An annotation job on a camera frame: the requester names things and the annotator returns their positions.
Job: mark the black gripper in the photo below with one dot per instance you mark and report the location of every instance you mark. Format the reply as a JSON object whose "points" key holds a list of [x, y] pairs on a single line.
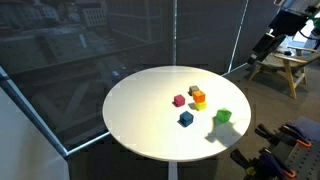
{"points": [[288, 21]]}

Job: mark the orange block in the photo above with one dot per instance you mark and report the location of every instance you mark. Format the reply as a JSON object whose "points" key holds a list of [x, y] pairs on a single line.
{"points": [[199, 96]]}

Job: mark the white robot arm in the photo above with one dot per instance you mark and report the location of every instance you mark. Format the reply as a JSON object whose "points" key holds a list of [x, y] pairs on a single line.
{"points": [[300, 4]]}

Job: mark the green block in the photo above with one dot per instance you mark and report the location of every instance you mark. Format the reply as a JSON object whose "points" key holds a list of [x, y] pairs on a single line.
{"points": [[223, 115]]}

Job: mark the grey block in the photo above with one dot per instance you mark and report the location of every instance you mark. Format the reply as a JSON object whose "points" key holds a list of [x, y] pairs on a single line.
{"points": [[193, 89]]}

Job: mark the yellow-green block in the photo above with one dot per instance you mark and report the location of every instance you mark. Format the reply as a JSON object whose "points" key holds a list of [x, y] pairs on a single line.
{"points": [[200, 106]]}

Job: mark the magenta block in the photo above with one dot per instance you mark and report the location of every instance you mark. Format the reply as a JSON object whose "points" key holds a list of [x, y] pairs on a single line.
{"points": [[179, 100]]}

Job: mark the blue block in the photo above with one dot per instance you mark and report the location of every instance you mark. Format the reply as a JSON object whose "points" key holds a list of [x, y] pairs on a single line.
{"points": [[186, 118]]}

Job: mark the wooden chair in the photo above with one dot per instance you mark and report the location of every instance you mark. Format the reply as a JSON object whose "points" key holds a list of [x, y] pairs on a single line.
{"points": [[288, 61]]}

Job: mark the slanted window mullion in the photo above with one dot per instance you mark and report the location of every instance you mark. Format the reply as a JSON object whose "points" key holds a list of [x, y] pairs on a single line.
{"points": [[238, 36]]}

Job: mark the black clamp with orange tips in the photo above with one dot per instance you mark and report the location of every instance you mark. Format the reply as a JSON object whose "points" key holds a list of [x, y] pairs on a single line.
{"points": [[263, 163], [283, 135]]}

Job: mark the perforated metal board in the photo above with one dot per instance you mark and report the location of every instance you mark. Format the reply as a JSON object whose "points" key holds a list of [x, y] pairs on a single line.
{"points": [[305, 156]]}

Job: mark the vertical window frame post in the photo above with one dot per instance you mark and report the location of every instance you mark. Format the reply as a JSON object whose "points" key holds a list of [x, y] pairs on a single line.
{"points": [[174, 33]]}

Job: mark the white table pedestal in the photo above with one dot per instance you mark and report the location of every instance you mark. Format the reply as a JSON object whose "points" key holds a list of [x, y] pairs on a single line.
{"points": [[172, 170]]}

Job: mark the window sill frame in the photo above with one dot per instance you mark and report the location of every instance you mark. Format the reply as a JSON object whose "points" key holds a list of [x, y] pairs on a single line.
{"points": [[36, 116]]}

